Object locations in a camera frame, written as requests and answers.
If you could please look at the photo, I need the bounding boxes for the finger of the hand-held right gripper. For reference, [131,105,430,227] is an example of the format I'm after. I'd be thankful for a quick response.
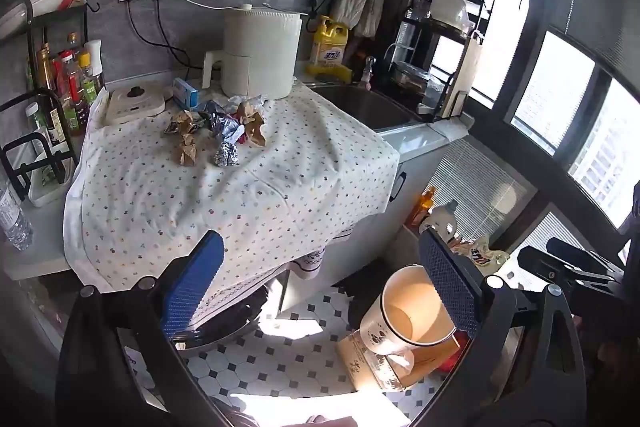
[517,246,626,303]
[546,237,622,273]

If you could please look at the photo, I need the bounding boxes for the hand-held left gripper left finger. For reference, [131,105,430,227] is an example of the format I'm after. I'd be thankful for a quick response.
[55,229,226,427]

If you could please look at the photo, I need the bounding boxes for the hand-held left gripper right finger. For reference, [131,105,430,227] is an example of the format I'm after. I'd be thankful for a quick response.
[417,227,588,427]

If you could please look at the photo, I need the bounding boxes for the white paper bucket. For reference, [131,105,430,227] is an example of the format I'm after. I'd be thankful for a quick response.
[360,264,458,355]

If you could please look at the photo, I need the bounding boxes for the brown paper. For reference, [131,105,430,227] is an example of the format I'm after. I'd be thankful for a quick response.
[165,109,201,136]
[237,99,266,146]
[176,138,201,166]

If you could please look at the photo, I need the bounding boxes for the silver foil ball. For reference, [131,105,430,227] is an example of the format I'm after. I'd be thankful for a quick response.
[214,142,241,168]

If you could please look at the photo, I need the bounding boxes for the silver foil packet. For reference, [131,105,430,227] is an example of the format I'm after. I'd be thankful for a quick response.
[202,99,246,142]

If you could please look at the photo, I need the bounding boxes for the laundry detergent bag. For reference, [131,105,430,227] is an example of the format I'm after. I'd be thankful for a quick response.
[450,234,511,278]

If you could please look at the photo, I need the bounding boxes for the white detergent jug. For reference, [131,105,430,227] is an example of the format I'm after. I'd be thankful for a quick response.
[420,201,461,243]

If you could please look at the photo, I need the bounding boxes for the orange bottle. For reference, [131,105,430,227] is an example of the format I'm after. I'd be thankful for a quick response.
[410,187,437,228]

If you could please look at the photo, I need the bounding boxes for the floral white tablecloth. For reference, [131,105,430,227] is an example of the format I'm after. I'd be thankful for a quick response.
[64,94,401,323]

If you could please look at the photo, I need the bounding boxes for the white louvered panel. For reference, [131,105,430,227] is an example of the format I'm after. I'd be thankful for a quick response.
[425,139,531,248]

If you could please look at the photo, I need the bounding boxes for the cardboard box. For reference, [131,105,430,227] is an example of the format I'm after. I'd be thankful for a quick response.
[335,329,461,393]

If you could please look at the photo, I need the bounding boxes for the white tray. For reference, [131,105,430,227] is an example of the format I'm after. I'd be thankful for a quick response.
[27,157,76,208]

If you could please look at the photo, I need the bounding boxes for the cream appliance with black knob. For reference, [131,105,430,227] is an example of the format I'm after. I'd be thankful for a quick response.
[104,86,167,125]

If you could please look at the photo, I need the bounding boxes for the blue and white carton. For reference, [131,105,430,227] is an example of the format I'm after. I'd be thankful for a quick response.
[172,78,199,108]

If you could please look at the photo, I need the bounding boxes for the steel sink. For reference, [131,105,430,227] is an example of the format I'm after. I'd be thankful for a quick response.
[310,82,426,130]

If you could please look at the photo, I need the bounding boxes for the clear water bottle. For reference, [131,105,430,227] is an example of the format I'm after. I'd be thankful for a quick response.
[0,187,33,252]

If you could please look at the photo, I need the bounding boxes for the steel pot with lid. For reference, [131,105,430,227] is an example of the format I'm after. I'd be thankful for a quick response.
[392,61,431,94]

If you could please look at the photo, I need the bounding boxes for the wooden cutting board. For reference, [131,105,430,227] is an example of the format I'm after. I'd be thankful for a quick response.
[450,32,486,108]

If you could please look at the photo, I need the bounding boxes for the row of condiment bottles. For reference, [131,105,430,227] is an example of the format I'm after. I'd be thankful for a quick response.
[25,32,106,142]

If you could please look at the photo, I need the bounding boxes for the yellow dish cloth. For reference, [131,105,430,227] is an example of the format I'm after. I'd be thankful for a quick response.
[306,63,353,82]

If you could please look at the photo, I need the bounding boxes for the white air fryer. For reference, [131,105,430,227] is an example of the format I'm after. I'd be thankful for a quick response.
[202,5,304,100]

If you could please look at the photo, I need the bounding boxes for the black dish rack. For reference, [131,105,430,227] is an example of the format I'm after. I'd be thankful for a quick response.
[390,0,496,122]

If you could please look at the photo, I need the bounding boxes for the yellow detergent bottle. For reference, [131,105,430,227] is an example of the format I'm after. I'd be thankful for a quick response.
[306,15,351,68]

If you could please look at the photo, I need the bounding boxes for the white bowl on dish rack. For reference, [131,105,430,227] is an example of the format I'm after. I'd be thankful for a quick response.
[431,0,469,26]

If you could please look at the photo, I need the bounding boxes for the hanging plastic bags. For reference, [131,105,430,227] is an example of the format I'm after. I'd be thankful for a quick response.
[332,0,386,38]

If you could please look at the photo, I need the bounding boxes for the black wire spice rack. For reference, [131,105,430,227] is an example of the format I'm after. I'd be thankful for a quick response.
[0,0,101,202]

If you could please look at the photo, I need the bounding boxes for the black power cable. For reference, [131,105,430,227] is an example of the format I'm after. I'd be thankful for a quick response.
[156,0,206,70]
[127,0,191,70]

